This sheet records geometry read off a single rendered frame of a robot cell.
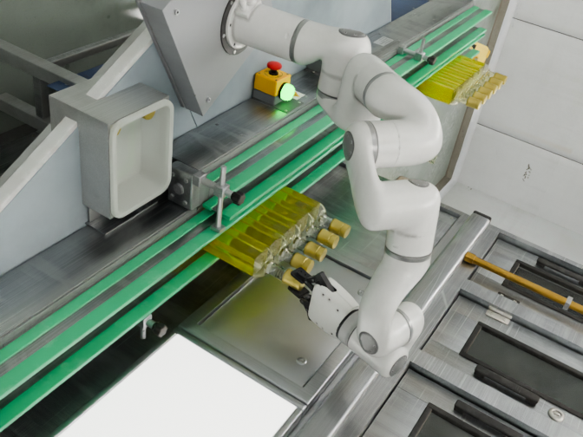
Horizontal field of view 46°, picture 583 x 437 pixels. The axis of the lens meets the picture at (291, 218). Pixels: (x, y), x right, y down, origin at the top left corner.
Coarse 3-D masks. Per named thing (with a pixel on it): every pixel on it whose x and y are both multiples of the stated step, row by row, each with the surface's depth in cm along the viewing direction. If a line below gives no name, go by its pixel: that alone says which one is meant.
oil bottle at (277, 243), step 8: (240, 224) 158; (248, 224) 158; (256, 224) 159; (240, 232) 156; (248, 232) 156; (256, 232) 156; (264, 232) 156; (272, 232) 157; (256, 240) 155; (264, 240) 154; (272, 240) 154; (280, 240) 155; (272, 248) 153; (280, 248) 154; (288, 248) 157; (280, 256) 154
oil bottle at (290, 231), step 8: (256, 208) 164; (264, 208) 164; (248, 216) 161; (256, 216) 161; (264, 216) 162; (272, 216) 162; (264, 224) 160; (272, 224) 160; (280, 224) 160; (288, 224) 160; (280, 232) 158; (288, 232) 158; (296, 232) 159; (288, 240) 158; (296, 240) 158
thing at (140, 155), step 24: (120, 120) 127; (144, 120) 143; (168, 120) 140; (120, 144) 141; (144, 144) 146; (168, 144) 143; (120, 168) 144; (144, 168) 150; (168, 168) 147; (120, 192) 144; (144, 192) 146; (120, 216) 139
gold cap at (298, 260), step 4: (296, 252) 154; (296, 256) 153; (300, 256) 153; (304, 256) 153; (292, 260) 153; (296, 260) 153; (300, 260) 152; (304, 260) 152; (308, 260) 152; (312, 260) 153; (292, 264) 153; (296, 264) 153; (300, 264) 152; (304, 264) 152; (308, 264) 152; (312, 264) 154; (296, 268) 154; (304, 268) 152; (308, 268) 152; (308, 272) 153
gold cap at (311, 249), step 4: (308, 244) 157; (312, 244) 157; (316, 244) 158; (308, 248) 157; (312, 248) 157; (316, 248) 157; (320, 248) 157; (324, 248) 157; (304, 252) 158; (308, 252) 157; (312, 252) 157; (316, 252) 156; (320, 252) 156; (324, 252) 157; (312, 256) 157; (316, 256) 156; (320, 256) 156; (324, 256) 158; (320, 260) 157
